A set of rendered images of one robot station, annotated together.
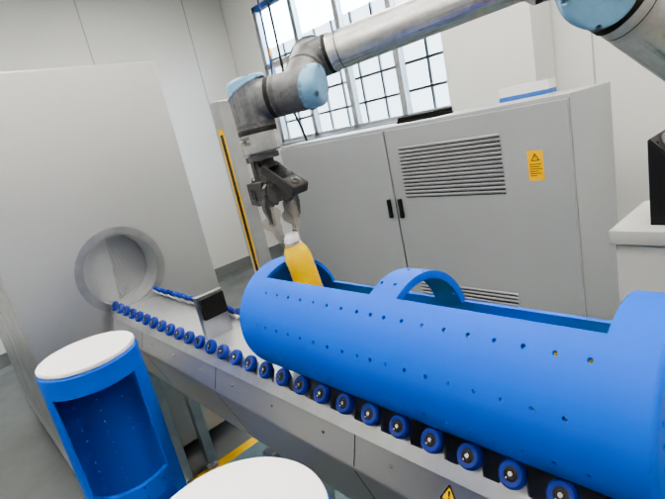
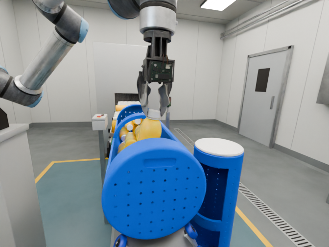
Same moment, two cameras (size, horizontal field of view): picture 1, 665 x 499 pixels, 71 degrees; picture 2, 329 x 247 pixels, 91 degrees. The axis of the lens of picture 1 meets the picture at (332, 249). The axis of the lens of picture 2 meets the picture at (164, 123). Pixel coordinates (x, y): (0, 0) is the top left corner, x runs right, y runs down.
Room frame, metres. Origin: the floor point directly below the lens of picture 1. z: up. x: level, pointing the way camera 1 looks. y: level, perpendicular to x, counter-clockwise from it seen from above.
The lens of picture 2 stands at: (1.51, 0.33, 1.38)
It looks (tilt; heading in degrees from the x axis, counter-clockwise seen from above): 14 degrees down; 206
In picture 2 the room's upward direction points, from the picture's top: 2 degrees clockwise
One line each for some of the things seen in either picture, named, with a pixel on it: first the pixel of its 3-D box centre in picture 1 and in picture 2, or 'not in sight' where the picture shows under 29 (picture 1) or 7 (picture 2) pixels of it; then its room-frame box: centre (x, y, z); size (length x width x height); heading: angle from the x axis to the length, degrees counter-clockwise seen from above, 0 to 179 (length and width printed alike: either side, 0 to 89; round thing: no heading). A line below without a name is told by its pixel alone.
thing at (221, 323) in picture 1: (214, 314); not in sight; (1.52, 0.44, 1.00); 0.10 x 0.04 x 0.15; 130
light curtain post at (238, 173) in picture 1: (274, 309); not in sight; (1.85, 0.29, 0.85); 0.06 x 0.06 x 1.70; 40
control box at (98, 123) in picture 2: not in sight; (100, 121); (0.53, -0.77, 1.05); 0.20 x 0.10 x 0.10; 40
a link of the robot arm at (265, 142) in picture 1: (259, 144); (158, 25); (1.11, 0.11, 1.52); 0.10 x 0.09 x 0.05; 130
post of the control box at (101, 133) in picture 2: not in sight; (104, 178); (0.53, -0.77, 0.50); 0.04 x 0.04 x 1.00; 40
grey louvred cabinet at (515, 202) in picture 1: (426, 231); not in sight; (3.06, -0.64, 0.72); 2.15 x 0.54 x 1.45; 40
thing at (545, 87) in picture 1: (526, 91); not in sight; (2.42, -1.12, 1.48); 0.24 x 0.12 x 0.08; 48
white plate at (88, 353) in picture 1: (86, 352); not in sight; (1.34, 0.80, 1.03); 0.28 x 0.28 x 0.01
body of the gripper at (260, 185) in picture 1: (267, 178); (157, 60); (1.12, 0.11, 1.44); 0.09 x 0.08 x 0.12; 40
